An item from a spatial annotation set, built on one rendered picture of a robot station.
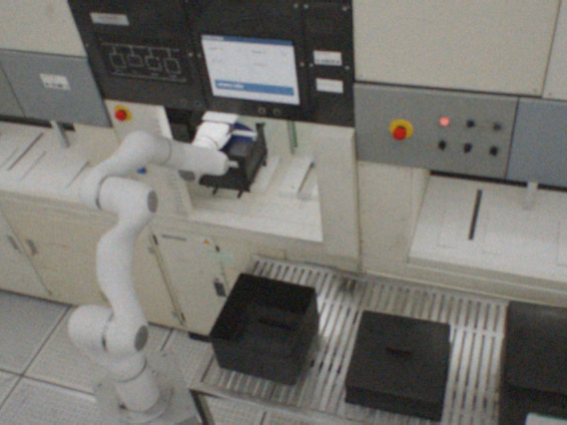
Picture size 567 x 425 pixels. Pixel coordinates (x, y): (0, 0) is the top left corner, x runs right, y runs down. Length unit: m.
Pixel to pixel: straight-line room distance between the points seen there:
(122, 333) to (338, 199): 0.80
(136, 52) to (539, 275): 1.48
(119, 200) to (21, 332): 1.94
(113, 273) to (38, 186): 1.21
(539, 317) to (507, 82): 0.67
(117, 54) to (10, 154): 1.19
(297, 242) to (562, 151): 0.99
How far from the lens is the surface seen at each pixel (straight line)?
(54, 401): 3.33
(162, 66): 2.13
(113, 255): 1.85
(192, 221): 2.57
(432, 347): 2.11
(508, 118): 1.88
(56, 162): 3.11
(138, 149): 1.86
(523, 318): 2.03
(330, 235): 2.27
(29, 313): 3.71
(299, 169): 2.64
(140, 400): 2.16
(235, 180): 2.43
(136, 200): 1.78
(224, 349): 2.13
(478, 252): 2.36
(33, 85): 2.48
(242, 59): 1.98
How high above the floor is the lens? 2.61
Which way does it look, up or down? 44 degrees down
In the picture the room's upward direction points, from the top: 9 degrees counter-clockwise
